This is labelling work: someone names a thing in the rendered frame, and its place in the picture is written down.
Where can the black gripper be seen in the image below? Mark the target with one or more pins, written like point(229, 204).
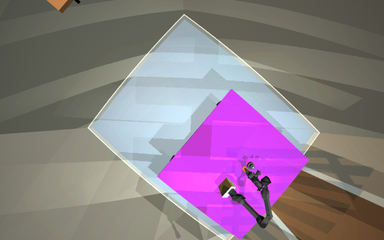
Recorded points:
point(251, 176)

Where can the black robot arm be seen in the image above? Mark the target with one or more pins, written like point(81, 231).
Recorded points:
point(265, 193)

